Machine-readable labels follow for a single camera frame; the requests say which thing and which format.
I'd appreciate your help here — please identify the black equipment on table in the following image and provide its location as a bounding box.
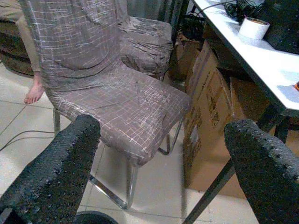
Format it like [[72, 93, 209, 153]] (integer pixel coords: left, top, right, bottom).
[[224, 0, 299, 55]]

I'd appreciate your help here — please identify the small brown cardboard box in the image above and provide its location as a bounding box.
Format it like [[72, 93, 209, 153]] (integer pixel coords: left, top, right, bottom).
[[168, 31, 204, 82]]

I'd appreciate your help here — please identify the white tape roll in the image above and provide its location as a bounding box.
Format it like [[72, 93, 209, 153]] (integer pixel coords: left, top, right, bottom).
[[238, 17, 271, 41]]

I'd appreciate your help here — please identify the person in beige trousers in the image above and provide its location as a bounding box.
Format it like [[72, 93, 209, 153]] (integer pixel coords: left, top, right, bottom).
[[0, 0, 45, 105]]

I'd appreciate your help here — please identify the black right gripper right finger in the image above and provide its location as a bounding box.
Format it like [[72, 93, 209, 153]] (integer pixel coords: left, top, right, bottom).
[[224, 119, 299, 224]]

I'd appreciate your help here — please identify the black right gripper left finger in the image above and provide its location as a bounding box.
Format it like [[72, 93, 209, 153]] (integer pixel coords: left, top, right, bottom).
[[0, 114, 101, 224]]

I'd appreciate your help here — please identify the white table with dark frame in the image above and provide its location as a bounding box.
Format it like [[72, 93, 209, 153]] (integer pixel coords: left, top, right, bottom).
[[182, 0, 299, 224]]

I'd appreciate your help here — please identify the large brown cardboard box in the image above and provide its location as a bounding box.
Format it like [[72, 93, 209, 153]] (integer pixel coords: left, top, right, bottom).
[[182, 39, 276, 199]]

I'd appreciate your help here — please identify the thin black floor cable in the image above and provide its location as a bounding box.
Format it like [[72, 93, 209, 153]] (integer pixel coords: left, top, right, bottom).
[[0, 130, 56, 152]]

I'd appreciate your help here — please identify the brown grid-pattern covered chair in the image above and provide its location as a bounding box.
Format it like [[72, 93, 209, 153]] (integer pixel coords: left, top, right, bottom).
[[20, 0, 192, 210], [116, 0, 174, 80]]

